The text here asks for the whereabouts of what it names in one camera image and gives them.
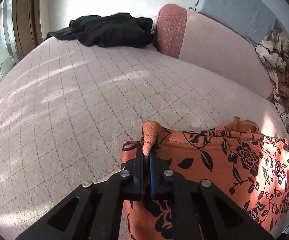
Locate orange black floral shirt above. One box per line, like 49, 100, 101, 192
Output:
121, 120, 289, 237

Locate brown cream patterned blanket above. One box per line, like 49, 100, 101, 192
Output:
255, 30, 289, 112

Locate grey pillow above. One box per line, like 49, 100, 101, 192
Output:
189, 0, 289, 46

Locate pink bolster headrest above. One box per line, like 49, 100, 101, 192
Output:
153, 4, 273, 101

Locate black garment on bed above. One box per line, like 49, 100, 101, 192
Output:
45, 13, 153, 48

